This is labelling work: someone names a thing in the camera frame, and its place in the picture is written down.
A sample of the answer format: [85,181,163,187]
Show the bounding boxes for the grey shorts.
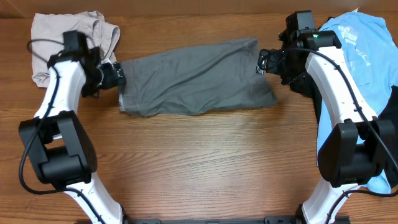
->
[119,38,278,117]

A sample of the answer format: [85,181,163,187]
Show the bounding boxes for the light blue t-shirt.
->
[316,11,398,194]

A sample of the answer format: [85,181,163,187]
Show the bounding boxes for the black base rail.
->
[123,215,351,224]

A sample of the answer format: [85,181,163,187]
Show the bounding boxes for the black garment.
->
[290,17,398,189]

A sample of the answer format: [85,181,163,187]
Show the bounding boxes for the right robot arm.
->
[256,11,395,224]

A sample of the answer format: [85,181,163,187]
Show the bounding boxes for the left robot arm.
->
[19,30,130,223]

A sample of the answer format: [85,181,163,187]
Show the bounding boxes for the beige folded shorts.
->
[31,11,121,88]

